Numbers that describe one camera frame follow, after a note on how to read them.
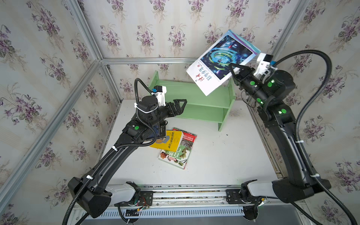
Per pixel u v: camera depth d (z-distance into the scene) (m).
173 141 0.90
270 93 0.42
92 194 0.36
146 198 0.73
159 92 0.57
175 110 0.57
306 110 0.38
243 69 0.53
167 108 0.57
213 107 0.81
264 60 0.48
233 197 0.73
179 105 0.58
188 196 0.75
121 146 0.43
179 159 0.84
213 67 0.58
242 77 0.47
